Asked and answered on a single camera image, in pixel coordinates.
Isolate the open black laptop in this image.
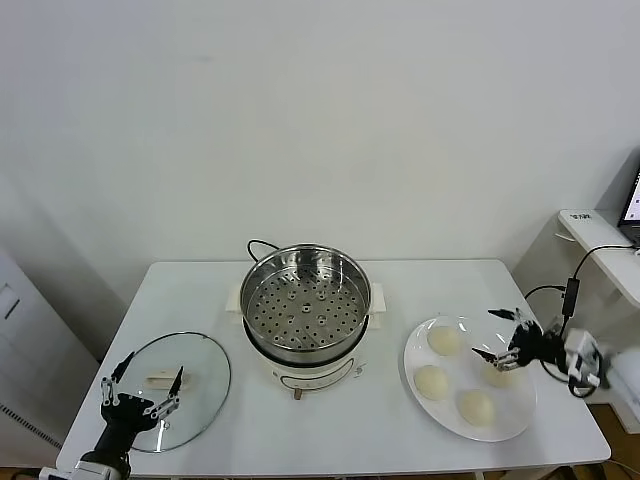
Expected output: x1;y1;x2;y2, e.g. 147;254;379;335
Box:
617;148;640;247

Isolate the round glass pot lid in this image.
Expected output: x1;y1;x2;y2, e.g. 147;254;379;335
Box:
106;330;233;454

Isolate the white side desk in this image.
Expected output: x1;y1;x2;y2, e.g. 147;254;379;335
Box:
558;208;640;306

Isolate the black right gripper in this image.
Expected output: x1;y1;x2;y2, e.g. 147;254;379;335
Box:
471;308;566;373

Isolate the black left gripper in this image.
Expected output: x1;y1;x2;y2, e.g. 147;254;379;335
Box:
79;351;185;469

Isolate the round white plate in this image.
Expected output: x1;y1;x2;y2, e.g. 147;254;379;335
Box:
403;315;539;442

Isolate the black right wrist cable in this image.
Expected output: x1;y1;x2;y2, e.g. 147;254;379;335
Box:
539;359;596;399

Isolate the black power adapter cable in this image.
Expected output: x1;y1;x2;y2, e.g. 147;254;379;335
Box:
523;243;640;321

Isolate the perforated steel steamer basket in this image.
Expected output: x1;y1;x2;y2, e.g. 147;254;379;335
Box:
239;243;374;362

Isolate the black cooker power cable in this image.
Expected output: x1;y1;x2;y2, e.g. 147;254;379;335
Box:
246;239;284;264

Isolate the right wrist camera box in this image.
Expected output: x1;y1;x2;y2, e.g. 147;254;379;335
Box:
562;327;604;389

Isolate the white steamed baozi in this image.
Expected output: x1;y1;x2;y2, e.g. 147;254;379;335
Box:
457;389;496;428
414;364;450;401
427;326;462;357
480;364;516;390

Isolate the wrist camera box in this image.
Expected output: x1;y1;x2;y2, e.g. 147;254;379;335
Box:
562;327;604;389
37;464;76;480

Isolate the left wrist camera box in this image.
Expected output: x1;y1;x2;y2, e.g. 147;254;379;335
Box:
37;464;76;480

